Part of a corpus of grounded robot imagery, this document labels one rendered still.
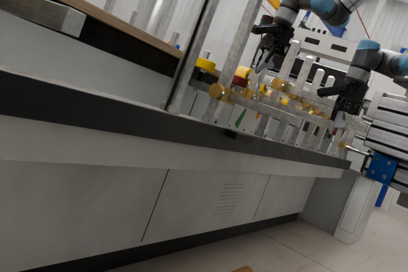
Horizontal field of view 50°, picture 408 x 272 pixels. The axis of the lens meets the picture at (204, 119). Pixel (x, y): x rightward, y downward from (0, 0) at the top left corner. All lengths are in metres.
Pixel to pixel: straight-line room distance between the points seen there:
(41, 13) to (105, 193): 1.05
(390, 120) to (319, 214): 3.01
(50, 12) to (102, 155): 0.62
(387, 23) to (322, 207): 7.47
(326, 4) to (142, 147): 0.79
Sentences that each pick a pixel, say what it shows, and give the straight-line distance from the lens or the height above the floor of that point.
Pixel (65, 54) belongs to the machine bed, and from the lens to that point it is 1.22.
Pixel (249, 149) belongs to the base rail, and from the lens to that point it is 1.81.
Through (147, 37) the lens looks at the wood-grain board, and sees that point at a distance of 1.38.
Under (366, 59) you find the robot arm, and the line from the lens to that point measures 1.66.
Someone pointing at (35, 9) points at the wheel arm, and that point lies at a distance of 0.59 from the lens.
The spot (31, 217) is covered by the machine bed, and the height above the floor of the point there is 0.28.
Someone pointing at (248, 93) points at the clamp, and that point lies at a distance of 1.69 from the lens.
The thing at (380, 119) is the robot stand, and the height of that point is 0.91.
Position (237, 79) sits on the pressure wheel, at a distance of 1.77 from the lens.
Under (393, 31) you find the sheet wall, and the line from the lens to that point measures 11.17.
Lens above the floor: 0.78
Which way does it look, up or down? 3 degrees down
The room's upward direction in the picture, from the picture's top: 21 degrees clockwise
